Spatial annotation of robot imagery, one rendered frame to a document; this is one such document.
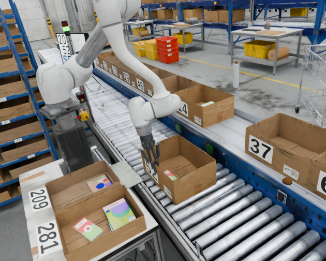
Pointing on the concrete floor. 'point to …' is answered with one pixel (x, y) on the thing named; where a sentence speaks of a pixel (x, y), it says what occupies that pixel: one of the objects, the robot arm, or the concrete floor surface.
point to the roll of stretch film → (236, 74)
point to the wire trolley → (321, 82)
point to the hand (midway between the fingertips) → (155, 167)
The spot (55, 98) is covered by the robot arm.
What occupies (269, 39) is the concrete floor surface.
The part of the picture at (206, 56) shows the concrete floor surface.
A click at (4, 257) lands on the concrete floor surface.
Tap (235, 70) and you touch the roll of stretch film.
